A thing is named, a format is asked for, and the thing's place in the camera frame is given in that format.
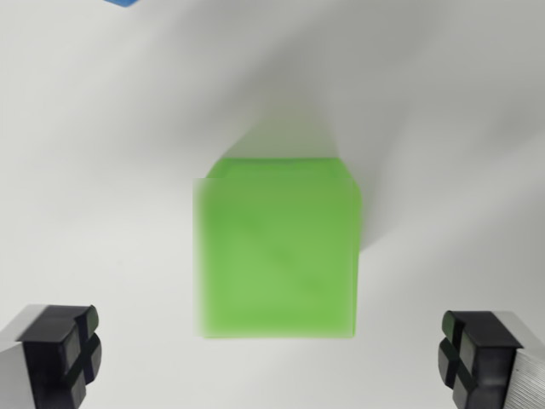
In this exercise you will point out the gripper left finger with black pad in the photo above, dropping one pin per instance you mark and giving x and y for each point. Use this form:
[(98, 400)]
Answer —
[(51, 362)]

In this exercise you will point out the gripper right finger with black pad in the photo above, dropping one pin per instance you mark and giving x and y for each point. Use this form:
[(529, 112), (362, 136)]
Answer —
[(489, 362)]

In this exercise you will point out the green soft toy cube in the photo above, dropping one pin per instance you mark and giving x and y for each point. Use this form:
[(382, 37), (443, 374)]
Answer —
[(277, 255)]

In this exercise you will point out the blue soft toy cube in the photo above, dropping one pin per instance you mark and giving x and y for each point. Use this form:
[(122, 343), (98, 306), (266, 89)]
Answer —
[(123, 2)]

